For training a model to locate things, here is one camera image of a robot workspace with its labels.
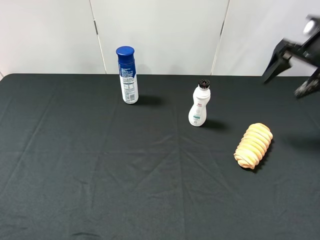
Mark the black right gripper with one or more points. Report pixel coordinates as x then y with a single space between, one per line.
309 52

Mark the tan spiral bread roll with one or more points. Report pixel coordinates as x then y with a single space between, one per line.
253 146

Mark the white bottle with brush cap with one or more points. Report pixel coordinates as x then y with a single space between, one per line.
201 96

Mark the blue and white bottle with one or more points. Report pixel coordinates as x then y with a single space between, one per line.
127 74

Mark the black tablecloth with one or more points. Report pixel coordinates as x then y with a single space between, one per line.
77 163

